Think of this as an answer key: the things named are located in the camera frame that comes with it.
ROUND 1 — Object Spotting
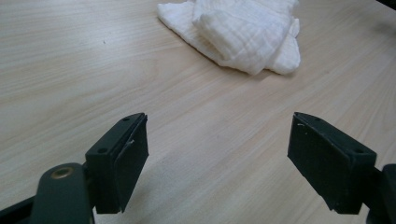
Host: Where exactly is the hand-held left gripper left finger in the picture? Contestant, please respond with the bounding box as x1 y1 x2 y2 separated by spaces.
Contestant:
85 112 149 215

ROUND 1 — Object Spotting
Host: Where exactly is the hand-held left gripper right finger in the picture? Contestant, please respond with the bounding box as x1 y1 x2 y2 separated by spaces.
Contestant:
287 112 377 216

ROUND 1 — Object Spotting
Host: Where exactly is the white fruit print cloth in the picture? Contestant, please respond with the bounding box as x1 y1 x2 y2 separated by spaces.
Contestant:
156 0 302 76

